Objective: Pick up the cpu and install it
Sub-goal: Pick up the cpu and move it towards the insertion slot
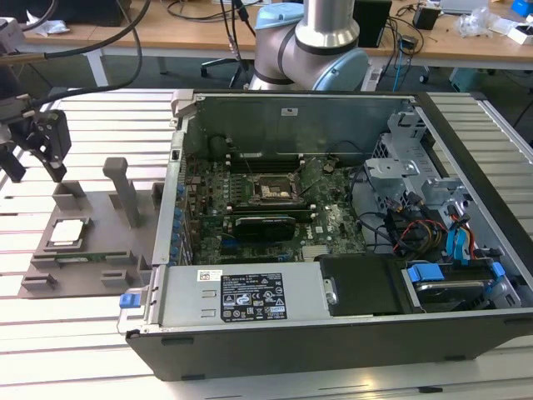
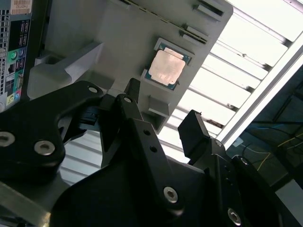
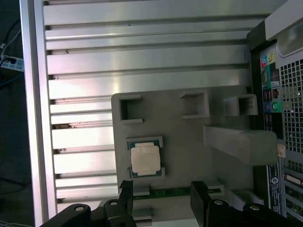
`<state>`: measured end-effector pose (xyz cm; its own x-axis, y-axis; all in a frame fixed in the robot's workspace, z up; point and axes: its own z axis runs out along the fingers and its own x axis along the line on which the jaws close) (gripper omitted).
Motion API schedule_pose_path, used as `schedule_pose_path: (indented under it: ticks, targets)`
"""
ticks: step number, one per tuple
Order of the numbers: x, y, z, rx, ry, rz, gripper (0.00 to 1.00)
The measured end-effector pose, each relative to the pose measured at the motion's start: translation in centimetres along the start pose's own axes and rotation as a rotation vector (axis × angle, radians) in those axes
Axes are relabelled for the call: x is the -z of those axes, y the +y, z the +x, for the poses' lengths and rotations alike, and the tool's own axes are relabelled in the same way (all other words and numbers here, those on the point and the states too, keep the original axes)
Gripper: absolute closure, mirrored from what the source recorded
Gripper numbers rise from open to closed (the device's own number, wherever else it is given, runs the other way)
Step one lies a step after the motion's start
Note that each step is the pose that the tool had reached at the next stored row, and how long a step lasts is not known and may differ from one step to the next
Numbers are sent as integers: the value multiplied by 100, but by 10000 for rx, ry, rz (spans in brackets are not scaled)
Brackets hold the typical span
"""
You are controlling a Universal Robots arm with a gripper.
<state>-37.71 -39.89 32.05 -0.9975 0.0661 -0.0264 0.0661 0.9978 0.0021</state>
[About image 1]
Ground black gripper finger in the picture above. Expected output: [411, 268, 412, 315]
[23, 107, 71, 183]
[0, 141, 25, 183]

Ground silver CPU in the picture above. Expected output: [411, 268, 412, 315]
[48, 219, 87, 247]

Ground CPU socket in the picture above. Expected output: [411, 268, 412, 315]
[248, 172, 304, 206]

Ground crumpled white paper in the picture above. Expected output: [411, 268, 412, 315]
[26, 9, 71, 38]

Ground wooden desk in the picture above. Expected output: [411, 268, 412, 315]
[374, 0, 533, 72]
[0, 0, 267, 89]

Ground black monitor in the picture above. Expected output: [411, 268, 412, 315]
[0, 0, 133, 27]

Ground brown parts rack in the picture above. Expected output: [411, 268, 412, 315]
[19, 156, 167, 300]

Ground grey case latch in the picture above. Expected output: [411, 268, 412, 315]
[170, 88, 197, 118]

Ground black chair base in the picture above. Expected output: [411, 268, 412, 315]
[200, 56, 262, 89]

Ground grey power supply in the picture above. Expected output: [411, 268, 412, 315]
[159, 265, 335, 331]

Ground black graphics card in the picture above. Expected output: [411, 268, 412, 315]
[232, 212, 297, 243]

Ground small silver heatsink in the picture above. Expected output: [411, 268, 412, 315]
[300, 244, 329, 263]

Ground green motherboard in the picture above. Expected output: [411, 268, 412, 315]
[182, 154, 373, 267]

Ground metal drive cage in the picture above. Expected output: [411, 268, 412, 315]
[361, 108, 438, 209]

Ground black speaker box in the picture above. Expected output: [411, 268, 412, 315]
[356, 0, 393, 49]

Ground black plastic shroud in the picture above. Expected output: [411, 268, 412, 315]
[312, 252, 408, 318]

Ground black PC case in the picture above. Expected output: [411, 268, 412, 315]
[117, 88, 533, 383]

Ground small black box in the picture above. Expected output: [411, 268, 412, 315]
[411, 5, 441, 31]

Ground blue disk carrier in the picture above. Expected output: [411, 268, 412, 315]
[406, 260, 507, 313]

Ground teal box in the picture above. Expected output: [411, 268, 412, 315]
[449, 66, 495, 93]

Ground silver laptop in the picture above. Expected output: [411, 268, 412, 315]
[440, 0, 489, 14]

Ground silver hard disk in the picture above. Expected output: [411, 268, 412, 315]
[415, 279, 488, 313]

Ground clear plastic bags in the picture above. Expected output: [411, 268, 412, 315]
[452, 5, 506, 39]

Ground blue box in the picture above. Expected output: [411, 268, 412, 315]
[511, 0, 533, 20]

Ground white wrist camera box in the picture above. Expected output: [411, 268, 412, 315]
[0, 17, 27, 55]

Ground black camera cable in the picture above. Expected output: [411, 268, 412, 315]
[24, 27, 143, 108]

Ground thick black wire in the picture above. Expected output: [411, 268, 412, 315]
[349, 165, 392, 253]

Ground blue cable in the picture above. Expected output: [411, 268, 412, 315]
[395, 49, 408, 92]

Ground coloured power wire bundle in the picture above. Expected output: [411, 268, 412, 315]
[386, 202, 450, 256]

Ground metal drive bracket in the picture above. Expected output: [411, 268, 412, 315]
[420, 177, 480, 234]

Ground blue SATA wire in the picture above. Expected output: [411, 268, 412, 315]
[451, 212, 475, 263]
[446, 227, 464, 263]

